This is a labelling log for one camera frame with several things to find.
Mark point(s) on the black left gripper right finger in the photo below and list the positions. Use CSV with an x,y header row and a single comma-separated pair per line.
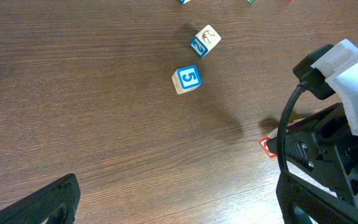
x,y
302,202

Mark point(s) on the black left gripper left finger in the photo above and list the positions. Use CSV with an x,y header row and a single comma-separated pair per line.
x,y
55,203

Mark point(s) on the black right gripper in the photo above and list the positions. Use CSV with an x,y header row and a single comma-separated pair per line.
x,y
323,147

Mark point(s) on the red sided wooden block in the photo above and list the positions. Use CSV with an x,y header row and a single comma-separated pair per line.
x,y
267,144

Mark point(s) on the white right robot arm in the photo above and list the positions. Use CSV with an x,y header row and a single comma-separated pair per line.
x,y
333,69

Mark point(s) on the blue number five block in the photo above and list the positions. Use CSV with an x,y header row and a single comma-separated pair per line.
x,y
186,79

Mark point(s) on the baseball picture wooden block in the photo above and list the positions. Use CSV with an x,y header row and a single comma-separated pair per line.
x,y
205,40

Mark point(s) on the blue top wooden block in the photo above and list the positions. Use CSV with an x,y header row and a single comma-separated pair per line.
x,y
184,1

